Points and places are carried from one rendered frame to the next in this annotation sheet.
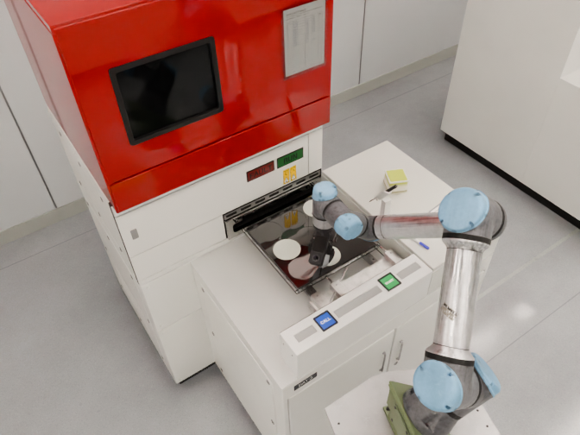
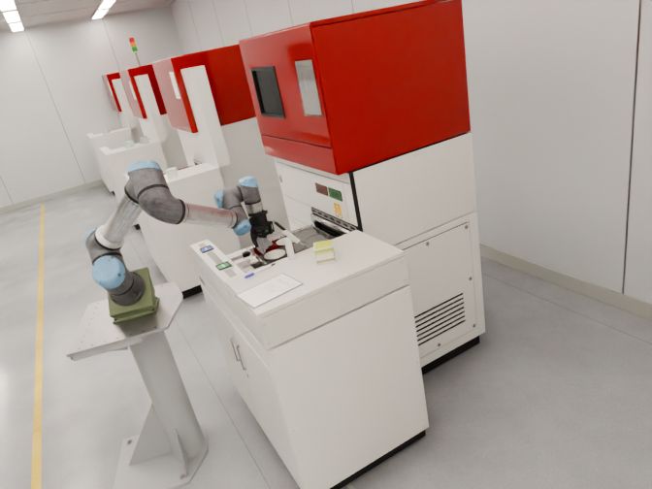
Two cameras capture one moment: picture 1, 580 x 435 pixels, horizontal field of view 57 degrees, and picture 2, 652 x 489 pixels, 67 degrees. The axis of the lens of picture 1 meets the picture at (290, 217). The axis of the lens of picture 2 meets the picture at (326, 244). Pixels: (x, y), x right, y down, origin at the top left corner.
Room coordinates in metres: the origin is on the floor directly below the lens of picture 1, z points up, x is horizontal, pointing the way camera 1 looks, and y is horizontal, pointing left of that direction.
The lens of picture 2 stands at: (1.76, -2.14, 1.77)
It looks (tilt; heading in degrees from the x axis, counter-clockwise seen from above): 23 degrees down; 98
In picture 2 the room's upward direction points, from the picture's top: 11 degrees counter-clockwise
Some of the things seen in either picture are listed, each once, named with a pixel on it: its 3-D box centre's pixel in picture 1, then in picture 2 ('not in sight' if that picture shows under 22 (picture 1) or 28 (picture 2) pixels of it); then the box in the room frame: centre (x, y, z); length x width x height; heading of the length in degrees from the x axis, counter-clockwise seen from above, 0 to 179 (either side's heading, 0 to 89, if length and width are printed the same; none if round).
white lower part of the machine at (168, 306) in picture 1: (209, 252); (385, 280); (1.70, 0.40, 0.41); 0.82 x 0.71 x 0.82; 123
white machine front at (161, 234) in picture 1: (230, 199); (314, 199); (1.42, 0.21, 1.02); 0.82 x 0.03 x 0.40; 123
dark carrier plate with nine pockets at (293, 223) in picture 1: (309, 236); (296, 246); (1.33, -0.07, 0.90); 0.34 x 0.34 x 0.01; 33
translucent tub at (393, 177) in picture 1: (395, 181); (324, 251); (1.51, -0.41, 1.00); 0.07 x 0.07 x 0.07; 7
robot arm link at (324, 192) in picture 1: (324, 200); (248, 190); (1.19, -0.11, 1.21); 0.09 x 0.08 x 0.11; 29
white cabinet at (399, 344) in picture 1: (338, 320); (306, 350); (1.29, -0.19, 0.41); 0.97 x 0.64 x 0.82; 123
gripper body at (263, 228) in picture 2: (324, 233); (259, 223); (1.20, -0.11, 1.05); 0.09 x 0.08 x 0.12; 158
